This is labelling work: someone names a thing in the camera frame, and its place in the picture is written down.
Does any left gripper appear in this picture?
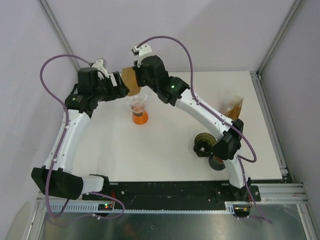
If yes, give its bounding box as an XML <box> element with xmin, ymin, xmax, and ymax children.
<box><xmin>92</xmin><ymin>71</ymin><xmax>129</xmax><ymax>102</ymax></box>

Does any single brown coffee filter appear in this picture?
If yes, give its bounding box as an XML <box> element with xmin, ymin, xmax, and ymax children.
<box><xmin>121</xmin><ymin>67</ymin><xmax>141</xmax><ymax>97</ymax></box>

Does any clear glass dripper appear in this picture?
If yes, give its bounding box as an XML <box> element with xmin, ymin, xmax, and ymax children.
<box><xmin>128</xmin><ymin>93</ymin><xmax>148</xmax><ymax>115</ymax></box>

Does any orange glass flask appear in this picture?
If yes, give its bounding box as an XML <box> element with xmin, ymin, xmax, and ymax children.
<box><xmin>131</xmin><ymin>105</ymin><xmax>149</xmax><ymax>125</ymax></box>

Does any dark green dripper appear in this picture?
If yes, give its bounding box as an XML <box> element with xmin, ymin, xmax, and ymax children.
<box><xmin>193</xmin><ymin>132</ymin><xmax>216</xmax><ymax>158</ymax></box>

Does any brown coffee filter stack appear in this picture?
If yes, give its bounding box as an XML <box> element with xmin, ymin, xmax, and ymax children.
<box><xmin>224</xmin><ymin>95</ymin><xmax>244</xmax><ymax>121</ymax></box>

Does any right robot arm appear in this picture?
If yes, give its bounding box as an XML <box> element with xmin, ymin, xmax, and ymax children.
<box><xmin>133</xmin><ymin>55</ymin><xmax>249</xmax><ymax>201</ymax></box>

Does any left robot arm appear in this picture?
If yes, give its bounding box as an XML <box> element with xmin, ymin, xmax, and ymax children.
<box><xmin>31</xmin><ymin>67</ymin><xmax>129</xmax><ymax>200</ymax></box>

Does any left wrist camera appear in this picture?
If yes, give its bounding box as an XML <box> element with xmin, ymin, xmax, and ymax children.
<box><xmin>91</xmin><ymin>58</ymin><xmax>109</xmax><ymax>79</ymax></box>

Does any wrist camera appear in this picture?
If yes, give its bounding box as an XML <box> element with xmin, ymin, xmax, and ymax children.
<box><xmin>131</xmin><ymin>43</ymin><xmax>154</xmax><ymax>68</ymax></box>
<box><xmin>91</xmin><ymin>58</ymin><xmax>109</xmax><ymax>79</ymax></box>

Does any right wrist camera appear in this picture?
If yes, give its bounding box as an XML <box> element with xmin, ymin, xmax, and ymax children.
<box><xmin>131</xmin><ymin>43</ymin><xmax>154</xmax><ymax>68</ymax></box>

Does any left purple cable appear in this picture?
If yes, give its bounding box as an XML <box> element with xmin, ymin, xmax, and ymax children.
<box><xmin>39</xmin><ymin>54</ymin><xmax>126</xmax><ymax>226</ymax></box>

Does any left aluminium frame post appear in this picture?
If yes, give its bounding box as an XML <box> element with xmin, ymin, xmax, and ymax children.
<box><xmin>37</xmin><ymin>0</ymin><xmax>74</xmax><ymax>55</ymax></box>

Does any aluminium frame post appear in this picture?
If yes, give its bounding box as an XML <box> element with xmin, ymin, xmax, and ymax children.
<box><xmin>256</xmin><ymin>0</ymin><xmax>306</xmax><ymax>76</ymax></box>
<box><xmin>37</xmin><ymin>0</ymin><xmax>74</xmax><ymax>55</ymax></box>

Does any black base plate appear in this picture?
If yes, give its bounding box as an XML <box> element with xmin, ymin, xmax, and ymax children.
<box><xmin>81</xmin><ymin>179</ymin><xmax>262</xmax><ymax>211</ymax></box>

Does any grey cable duct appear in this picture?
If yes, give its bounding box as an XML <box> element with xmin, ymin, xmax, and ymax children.
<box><xmin>50</xmin><ymin>201</ymin><xmax>249</xmax><ymax>214</ymax></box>

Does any right aluminium frame post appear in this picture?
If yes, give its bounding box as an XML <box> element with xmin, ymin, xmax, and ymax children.
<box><xmin>256</xmin><ymin>0</ymin><xmax>306</xmax><ymax>76</ymax></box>

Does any aluminium rail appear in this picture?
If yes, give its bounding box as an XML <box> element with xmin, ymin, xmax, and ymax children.
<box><xmin>49</xmin><ymin>181</ymin><xmax>306</xmax><ymax>202</ymax></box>

